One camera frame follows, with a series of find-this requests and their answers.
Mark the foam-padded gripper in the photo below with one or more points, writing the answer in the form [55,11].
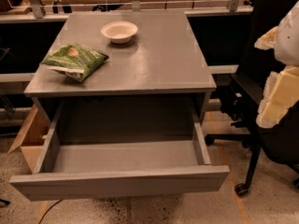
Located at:
[289,41]

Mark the grey top drawer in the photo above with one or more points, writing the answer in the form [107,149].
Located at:
[121,147]

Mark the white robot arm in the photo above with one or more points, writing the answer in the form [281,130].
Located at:
[291,20]

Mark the grey drawer cabinet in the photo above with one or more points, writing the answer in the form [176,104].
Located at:
[163,57]

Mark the black office chair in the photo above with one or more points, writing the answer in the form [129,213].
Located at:
[240,99]

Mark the white paper bowl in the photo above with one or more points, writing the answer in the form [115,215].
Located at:
[119,32]

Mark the green chip bag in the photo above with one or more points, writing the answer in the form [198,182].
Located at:
[75,61]

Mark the brown cardboard box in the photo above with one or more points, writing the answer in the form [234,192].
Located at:
[31,137]

